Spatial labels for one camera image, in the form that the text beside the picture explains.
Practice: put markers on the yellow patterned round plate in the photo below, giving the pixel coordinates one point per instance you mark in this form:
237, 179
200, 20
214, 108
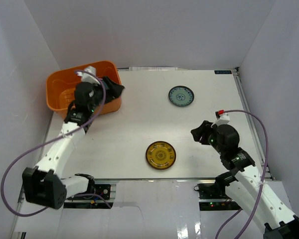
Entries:
160, 155

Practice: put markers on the blue patterned small plate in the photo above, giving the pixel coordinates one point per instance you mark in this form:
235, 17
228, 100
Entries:
181, 96

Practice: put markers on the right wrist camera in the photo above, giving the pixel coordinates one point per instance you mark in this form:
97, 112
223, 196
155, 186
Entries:
221, 118

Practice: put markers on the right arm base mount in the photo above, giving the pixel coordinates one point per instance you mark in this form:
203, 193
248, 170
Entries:
212, 197

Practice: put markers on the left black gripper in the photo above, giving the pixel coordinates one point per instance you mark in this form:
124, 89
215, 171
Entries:
109, 87

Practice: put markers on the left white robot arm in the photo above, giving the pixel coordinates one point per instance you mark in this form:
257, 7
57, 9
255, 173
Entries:
44, 184

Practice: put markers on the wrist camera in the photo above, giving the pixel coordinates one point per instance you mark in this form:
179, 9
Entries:
89, 75
221, 118

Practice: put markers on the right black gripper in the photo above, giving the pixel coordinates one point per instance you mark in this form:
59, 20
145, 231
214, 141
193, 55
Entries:
203, 131

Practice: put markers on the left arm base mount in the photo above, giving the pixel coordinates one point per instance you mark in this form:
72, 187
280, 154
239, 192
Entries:
106, 191

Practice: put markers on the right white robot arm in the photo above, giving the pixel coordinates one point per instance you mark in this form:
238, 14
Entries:
243, 183

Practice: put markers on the orange plastic bin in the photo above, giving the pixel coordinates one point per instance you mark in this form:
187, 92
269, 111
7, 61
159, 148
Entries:
60, 85

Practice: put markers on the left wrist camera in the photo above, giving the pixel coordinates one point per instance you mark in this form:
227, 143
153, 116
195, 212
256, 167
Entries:
89, 75

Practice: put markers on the blue table label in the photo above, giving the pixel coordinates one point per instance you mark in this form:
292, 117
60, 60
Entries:
223, 72

